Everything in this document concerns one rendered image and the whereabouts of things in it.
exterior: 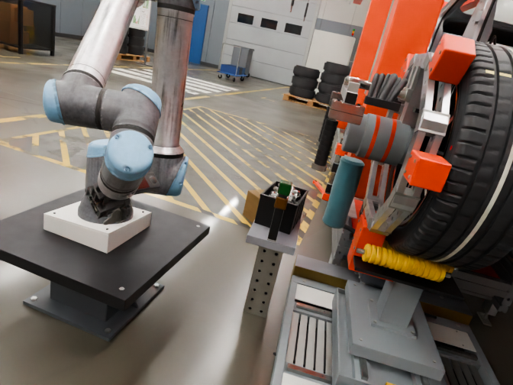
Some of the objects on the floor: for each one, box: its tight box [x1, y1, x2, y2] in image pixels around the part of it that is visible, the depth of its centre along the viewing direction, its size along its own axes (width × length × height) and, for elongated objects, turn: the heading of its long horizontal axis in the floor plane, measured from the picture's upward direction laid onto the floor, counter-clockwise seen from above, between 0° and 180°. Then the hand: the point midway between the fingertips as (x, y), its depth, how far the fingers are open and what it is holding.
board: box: [115, 1, 153, 67], centre depth 914 cm, size 150×50×195 cm, turn 133°
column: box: [244, 246, 283, 318], centre depth 160 cm, size 10×10×42 cm
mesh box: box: [0, 0, 56, 57], centre depth 755 cm, size 88×127×97 cm
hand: (114, 207), depth 107 cm, fingers open, 7 cm apart
